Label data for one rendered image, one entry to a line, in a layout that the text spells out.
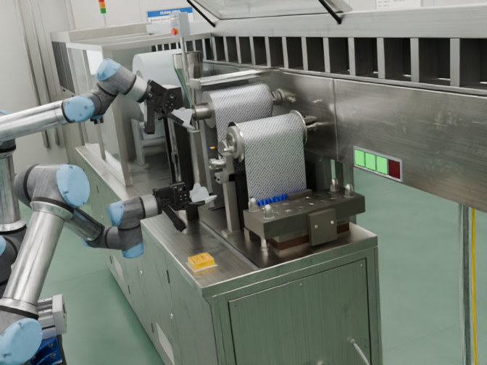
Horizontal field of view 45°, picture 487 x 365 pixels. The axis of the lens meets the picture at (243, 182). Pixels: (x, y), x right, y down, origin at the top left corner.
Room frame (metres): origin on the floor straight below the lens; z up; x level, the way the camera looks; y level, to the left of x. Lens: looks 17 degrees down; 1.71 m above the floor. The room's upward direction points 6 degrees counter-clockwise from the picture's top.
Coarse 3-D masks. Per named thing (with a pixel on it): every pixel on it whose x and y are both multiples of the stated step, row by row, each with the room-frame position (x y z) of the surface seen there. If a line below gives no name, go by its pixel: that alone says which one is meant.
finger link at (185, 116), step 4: (176, 112) 1.92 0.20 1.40; (180, 112) 1.92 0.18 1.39; (184, 112) 1.92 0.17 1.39; (188, 112) 1.93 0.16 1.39; (180, 116) 1.92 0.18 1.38; (184, 116) 1.92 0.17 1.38; (188, 116) 1.93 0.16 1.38; (184, 120) 1.92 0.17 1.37; (188, 120) 1.93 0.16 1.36; (184, 124) 1.91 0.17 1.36; (188, 124) 1.92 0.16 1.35; (188, 128) 1.93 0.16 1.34; (192, 128) 1.93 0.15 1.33
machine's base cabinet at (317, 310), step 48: (96, 192) 3.54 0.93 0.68; (144, 240) 2.42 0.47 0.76; (144, 288) 2.60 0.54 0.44; (192, 288) 1.81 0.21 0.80; (240, 288) 1.67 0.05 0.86; (288, 288) 1.73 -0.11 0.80; (336, 288) 1.80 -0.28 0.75; (192, 336) 1.90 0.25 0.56; (240, 336) 1.66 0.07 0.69; (288, 336) 1.73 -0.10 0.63; (336, 336) 1.80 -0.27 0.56
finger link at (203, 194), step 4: (200, 188) 1.87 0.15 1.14; (204, 188) 1.88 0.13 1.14; (200, 192) 1.87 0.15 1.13; (204, 192) 1.87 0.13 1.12; (192, 196) 1.86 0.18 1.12; (196, 196) 1.87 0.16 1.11; (200, 196) 1.87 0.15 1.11; (204, 196) 1.87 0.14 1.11; (208, 196) 1.88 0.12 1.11; (212, 196) 1.89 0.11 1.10; (216, 196) 1.90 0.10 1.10; (192, 200) 1.86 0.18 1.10; (196, 200) 1.87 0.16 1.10; (200, 200) 1.87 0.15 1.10; (208, 200) 1.87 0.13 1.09; (212, 200) 1.89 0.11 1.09
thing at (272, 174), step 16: (256, 160) 1.98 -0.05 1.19; (272, 160) 2.01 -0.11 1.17; (288, 160) 2.03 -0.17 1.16; (256, 176) 1.98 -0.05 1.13; (272, 176) 2.01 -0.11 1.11; (288, 176) 2.03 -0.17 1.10; (304, 176) 2.06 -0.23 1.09; (256, 192) 1.98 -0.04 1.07; (272, 192) 2.00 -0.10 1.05; (288, 192) 2.03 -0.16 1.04
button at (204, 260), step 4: (192, 256) 1.80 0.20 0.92; (196, 256) 1.80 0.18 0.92; (200, 256) 1.80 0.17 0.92; (204, 256) 1.79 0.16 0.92; (208, 256) 1.79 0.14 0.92; (188, 260) 1.79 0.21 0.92; (192, 260) 1.77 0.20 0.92; (196, 260) 1.77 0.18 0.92; (200, 260) 1.77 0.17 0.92; (204, 260) 1.76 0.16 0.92; (208, 260) 1.76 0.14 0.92; (212, 260) 1.77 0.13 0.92; (192, 264) 1.76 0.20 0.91; (196, 264) 1.74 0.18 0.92; (200, 264) 1.75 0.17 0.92; (204, 264) 1.75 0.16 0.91; (208, 264) 1.76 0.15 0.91; (212, 264) 1.76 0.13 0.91; (196, 268) 1.74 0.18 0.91; (200, 268) 1.75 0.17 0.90
